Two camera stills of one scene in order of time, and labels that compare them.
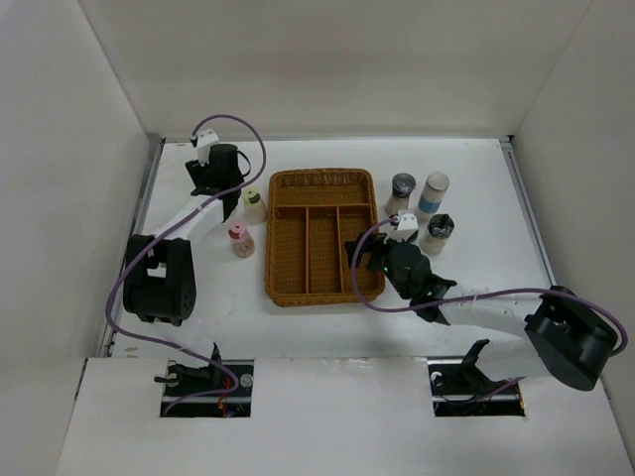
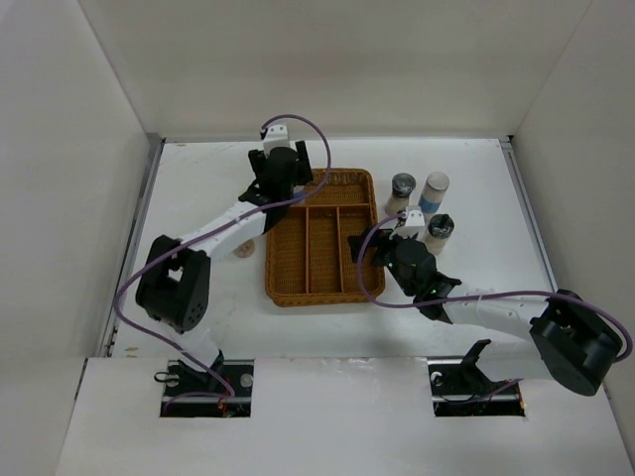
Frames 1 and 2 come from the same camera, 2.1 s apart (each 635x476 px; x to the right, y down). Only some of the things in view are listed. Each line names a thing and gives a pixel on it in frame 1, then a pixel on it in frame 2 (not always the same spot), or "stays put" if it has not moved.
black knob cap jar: x=439 y=230 stays put
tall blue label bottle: x=432 y=195 stays put
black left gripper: x=198 y=172 → x=302 y=174
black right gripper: x=376 y=246 stays put
